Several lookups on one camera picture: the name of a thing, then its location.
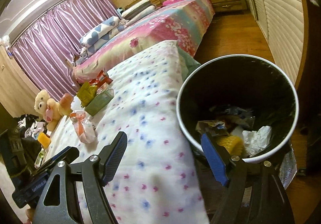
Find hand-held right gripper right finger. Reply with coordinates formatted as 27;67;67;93
201;132;294;224

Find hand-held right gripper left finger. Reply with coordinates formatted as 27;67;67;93
33;132;128;224

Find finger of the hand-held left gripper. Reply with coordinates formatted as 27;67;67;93
33;147;79;175

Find yellow ribbed foam fruit net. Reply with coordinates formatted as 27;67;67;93
218;136;245;156

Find silver blue wrapper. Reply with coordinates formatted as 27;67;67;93
196;120;230;138

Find white orange snack bag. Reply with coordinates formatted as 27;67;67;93
70;110;98;143

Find white paper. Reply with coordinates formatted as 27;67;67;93
242;126;272;157

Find dark blue foil wrapper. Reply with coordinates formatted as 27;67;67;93
226;107;255;124

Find soft tissue pack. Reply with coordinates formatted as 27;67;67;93
84;88;114;116

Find yellow green packet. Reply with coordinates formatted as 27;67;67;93
76;82;98;107

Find red snack packet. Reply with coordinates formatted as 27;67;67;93
89;70;112;89

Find black round bin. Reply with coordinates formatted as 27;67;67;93
176;55;300;163

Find clear green bottle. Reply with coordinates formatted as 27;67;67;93
35;149;48;168

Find small yellow foam sleeve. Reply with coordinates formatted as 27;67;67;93
38;132;52;150

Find dark jacket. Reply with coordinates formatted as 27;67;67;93
0;129;38;179

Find pile of clothes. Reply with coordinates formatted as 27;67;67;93
16;114;47;139

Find white flower dotted blanket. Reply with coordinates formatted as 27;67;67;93
33;40;210;224

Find cream teddy bear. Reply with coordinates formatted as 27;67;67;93
34;90;63;131

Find silver bubble foil sheet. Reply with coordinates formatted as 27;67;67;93
272;139;298;184

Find light wooden cabinet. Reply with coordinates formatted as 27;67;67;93
0;46;42;119

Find pale green sheet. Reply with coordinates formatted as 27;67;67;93
177;46;201;74

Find small plush toy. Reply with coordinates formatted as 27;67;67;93
78;47;89;62

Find purple satin curtain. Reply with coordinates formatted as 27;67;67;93
10;0;118;100

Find blue heart pattern pillows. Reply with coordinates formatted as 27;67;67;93
80;16;123;55

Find bed with pink floral sheet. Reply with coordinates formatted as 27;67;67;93
73;0;215;84

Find folded grey striped bedding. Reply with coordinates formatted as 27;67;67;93
122;0;156;20

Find wooden nightstand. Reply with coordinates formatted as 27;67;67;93
208;0;247;13

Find cream louvered wardrobe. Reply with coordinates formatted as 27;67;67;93
232;0;313;86

